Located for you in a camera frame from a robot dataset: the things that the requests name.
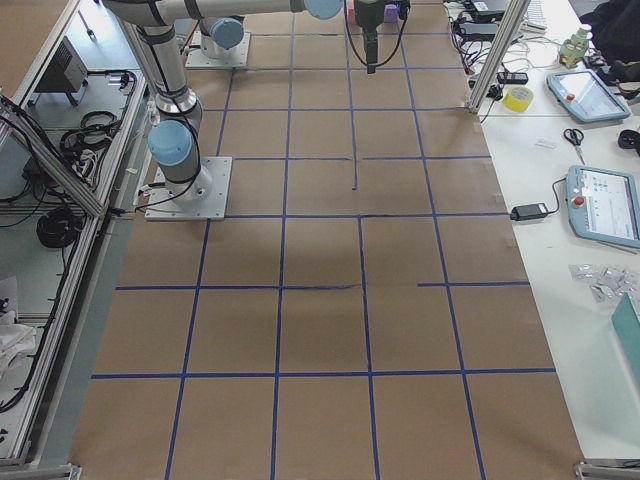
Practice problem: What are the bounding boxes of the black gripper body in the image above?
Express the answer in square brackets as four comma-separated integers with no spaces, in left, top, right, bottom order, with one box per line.
[354,0,386,48]

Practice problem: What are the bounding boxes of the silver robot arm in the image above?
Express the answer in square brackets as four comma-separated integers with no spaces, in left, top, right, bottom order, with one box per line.
[199,17,245,58]
[104,1,347,206]

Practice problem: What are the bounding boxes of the purple foam block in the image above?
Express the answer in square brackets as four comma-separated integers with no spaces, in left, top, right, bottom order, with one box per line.
[384,4,399,24]

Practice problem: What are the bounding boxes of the black power adapter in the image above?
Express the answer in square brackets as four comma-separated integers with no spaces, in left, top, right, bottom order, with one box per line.
[457,22,499,42]

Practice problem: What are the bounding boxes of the yellow tape roll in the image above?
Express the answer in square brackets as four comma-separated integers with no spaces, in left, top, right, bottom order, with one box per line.
[503,86,535,113]

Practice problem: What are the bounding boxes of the white keyboard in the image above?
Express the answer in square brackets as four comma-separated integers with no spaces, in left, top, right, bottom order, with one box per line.
[521,0,547,33]

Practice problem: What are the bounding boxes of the green white device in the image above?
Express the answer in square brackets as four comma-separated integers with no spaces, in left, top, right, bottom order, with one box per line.
[558,24,591,69]

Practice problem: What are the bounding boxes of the upper teach pendant tablet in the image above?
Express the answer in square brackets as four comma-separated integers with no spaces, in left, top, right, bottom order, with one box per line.
[546,71,631,123]

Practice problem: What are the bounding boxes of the teach pendant tablet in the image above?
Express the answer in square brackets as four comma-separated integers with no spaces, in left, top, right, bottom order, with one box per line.
[566,165,639,249]
[546,71,631,123]

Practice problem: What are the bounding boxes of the small black power brick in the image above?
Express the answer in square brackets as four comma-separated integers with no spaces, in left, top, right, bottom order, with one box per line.
[509,203,549,221]

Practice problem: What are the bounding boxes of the lower teach pendant tablet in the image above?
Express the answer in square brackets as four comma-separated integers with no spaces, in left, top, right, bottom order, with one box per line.
[566,165,639,249]

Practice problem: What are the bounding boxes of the grey electronics box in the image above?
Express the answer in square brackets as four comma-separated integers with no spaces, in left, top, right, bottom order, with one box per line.
[34,37,88,106]

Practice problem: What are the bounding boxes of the clear plastic bags pile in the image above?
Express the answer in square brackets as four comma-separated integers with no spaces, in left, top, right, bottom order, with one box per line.
[568,263,639,302]

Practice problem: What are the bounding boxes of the teal box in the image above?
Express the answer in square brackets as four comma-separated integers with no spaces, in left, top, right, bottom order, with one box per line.
[611,293,640,386]

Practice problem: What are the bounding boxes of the crumpled white cloth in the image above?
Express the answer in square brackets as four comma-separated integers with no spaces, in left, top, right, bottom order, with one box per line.
[0,275,38,381]

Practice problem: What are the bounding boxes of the aluminium frame post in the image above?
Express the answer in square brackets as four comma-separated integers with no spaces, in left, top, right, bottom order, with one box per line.
[467,0,530,114]

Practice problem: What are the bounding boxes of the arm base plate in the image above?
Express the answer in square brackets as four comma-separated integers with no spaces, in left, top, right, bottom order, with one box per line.
[144,156,233,221]
[185,30,251,70]

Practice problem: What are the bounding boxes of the black handled scissors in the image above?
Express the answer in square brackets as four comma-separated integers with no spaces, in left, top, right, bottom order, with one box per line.
[563,128,585,165]

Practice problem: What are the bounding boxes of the coiled black cables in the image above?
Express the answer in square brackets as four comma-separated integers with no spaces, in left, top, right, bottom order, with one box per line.
[36,206,83,250]

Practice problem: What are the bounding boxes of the aluminium side frame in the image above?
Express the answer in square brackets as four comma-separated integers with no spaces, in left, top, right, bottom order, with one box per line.
[1,1,147,472]

